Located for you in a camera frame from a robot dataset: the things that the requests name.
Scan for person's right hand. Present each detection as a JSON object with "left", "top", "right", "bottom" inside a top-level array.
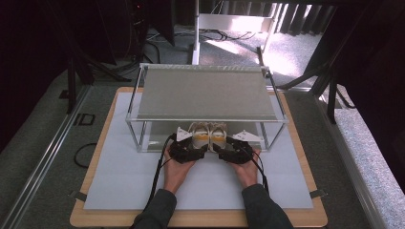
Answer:
[{"left": 228, "top": 150, "right": 261, "bottom": 191}]

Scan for pale blue table mat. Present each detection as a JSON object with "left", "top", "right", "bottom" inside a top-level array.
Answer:
[{"left": 83, "top": 92, "right": 314, "bottom": 211}]

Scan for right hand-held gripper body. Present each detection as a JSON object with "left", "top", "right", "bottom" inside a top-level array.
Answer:
[{"left": 216, "top": 129, "right": 264, "bottom": 165}]

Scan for black tape strip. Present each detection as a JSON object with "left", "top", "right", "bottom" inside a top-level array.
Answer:
[
  {"left": 68, "top": 190, "right": 88, "bottom": 202},
  {"left": 309, "top": 188, "right": 329, "bottom": 198}
]

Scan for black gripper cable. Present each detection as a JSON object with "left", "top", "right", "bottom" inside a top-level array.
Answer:
[
  {"left": 129, "top": 133, "right": 177, "bottom": 229},
  {"left": 249, "top": 152, "right": 271, "bottom": 197}
]

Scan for dark pleated curtain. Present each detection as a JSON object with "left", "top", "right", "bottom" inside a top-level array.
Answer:
[{"left": 276, "top": 3, "right": 335, "bottom": 36}]

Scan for person's left hand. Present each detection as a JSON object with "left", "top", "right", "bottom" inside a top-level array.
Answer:
[{"left": 162, "top": 152, "right": 197, "bottom": 195}]

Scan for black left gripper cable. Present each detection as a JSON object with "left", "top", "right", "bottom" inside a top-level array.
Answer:
[{"left": 129, "top": 133, "right": 177, "bottom": 229}]

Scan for black cable loop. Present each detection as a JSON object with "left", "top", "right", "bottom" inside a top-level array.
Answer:
[{"left": 74, "top": 142, "right": 97, "bottom": 170}]

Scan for black metal stand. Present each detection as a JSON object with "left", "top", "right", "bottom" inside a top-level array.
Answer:
[
  {"left": 65, "top": 47, "right": 132, "bottom": 115},
  {"left": 276, "top": 56, "right": 356, "bottom": 125}
]

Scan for beige white sneaker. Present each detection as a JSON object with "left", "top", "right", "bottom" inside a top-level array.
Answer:
[
  {"left": 188, "top": 121, "right": 211, "bottom": 151},
  {"left": 208, "top": 121, "right": 229, "bottom": 153}
]

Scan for aluminium floor rail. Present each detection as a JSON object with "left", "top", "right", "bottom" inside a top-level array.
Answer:
[
  {"left": 313, "top": 92, "right": 388, "bottom": 229},
  {"left": 0, "top": 84, "right": 92, "bottom": 229}
]

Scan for white desk frame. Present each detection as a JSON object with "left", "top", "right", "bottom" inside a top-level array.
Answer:
[{"left": 190, "top": 0, "right": 283, "bottom": 66}]

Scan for black floor cables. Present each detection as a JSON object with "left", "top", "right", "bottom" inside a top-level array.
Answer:
[{"left": 173, "top": 28, "right": 257, "bottom": 43}]

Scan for black rectangular floor frame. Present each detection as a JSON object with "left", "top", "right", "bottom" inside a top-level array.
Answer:
[{"left": 74, "top": 113, "right": 96, "bottom": 126}]

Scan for metal two-tier shoe rack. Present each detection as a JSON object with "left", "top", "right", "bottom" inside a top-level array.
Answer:
[{"left": 124, "top": 62, "right": 289, "bottom": 154}]

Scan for wooden table board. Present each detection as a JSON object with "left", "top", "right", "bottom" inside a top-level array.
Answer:
[{"left": 69, "top": 86, "right": 329, "bottom": 229}]

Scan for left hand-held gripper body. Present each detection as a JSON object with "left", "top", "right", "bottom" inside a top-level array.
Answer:
[{"left": 167, "top": 126, "right": 208, "bottom": 165}]

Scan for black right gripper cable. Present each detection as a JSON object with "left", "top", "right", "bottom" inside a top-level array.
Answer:
[{"left": 249, "top": 152, "right": 271, "bottom": 197}]

